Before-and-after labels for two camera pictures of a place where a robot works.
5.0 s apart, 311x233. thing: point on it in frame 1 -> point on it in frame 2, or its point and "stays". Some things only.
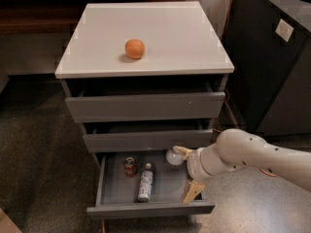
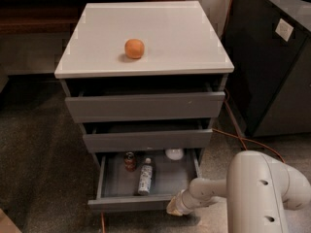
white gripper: x=194 y=166 -> x=187 y=199
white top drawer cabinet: x=144 y=77 stays
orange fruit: x=134 y=49 stays
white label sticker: x=284 y=30 stays
